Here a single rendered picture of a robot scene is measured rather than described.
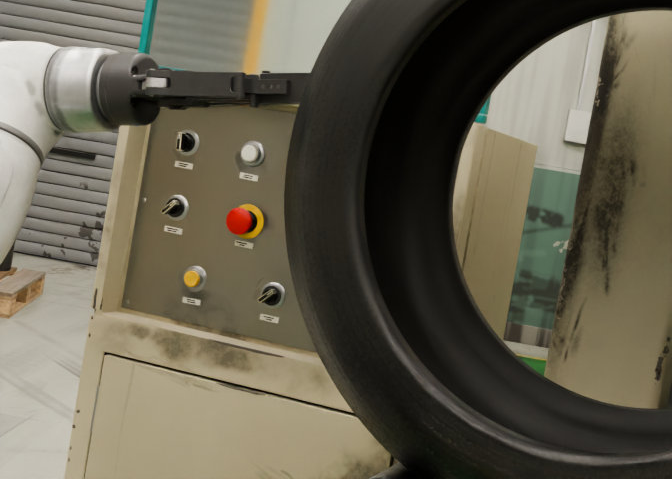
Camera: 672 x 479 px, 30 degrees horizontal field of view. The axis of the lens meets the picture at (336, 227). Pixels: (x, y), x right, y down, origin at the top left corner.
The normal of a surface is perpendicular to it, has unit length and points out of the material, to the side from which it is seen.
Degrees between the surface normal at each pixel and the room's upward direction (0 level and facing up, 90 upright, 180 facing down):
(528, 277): 90
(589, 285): 90
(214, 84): 88
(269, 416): 90
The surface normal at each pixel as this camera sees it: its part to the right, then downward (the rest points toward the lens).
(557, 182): -0.07, 0.04
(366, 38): -0.49, -0.12
